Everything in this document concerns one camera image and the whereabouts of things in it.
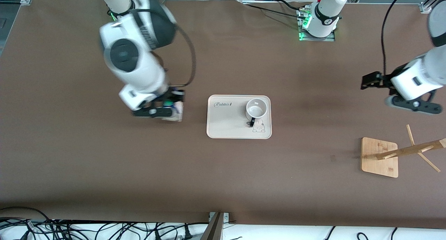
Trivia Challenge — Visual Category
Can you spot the blue white milk carton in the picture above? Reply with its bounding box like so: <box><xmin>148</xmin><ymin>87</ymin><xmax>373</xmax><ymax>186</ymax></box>
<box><xmin>161</xmin><ymin>100</ymin><xmax>184</xmax><ymax>122</ymax></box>

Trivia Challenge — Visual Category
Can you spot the white smiley mug black handle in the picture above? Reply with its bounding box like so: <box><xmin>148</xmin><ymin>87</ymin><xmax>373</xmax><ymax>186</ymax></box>
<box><xmin>246</xmin><ymin>98</ymin><xmax>268</xmax><ymax>127</ymax></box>

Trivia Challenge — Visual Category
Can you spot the cream rabbit print tray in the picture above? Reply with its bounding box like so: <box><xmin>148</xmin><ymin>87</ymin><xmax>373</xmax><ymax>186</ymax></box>
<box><xmin>207</xmin><ymin>95</ymin><xmax>272</xmax><ymax>139</ymax></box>

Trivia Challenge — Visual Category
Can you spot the wooden mug rack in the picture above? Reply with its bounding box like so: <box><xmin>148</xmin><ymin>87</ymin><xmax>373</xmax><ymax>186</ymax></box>
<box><xmin>361</xmin><ymin>124</ymin><xmax>446</xmax><ymax>178</ymax></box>

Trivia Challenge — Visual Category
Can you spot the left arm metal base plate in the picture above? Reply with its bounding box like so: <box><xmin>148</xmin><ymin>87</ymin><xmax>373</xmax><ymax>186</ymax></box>
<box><xmin>297</xmin><ymin>8</ymin><xmax>336</xmax><ymax>42</ymax></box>

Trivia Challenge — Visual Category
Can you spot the black cable on table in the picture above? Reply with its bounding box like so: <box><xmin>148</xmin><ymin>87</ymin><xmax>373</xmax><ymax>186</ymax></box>
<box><xmin>277</xmin><ymin>0</ymin><xmax>307</xmax><ymax>11</ymax></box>
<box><xmin>244</xmin><ymin>3</ymin><xmax>309</xmax><ymax>20</ymax></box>

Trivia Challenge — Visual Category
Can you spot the aluminium frame strut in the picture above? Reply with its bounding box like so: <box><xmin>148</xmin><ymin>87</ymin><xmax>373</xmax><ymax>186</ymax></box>
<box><xmin>200</xmin><ymin>212</ymin><xmax>230</xmax><ymax>240</ymax></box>

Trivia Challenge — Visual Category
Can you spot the tangled black cable bundle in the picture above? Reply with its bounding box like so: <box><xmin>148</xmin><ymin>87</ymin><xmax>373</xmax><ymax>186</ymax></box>
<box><xmin>0</xmin><ymin>217</ymin><xmax>209</xmax><ymax>240</ymax></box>

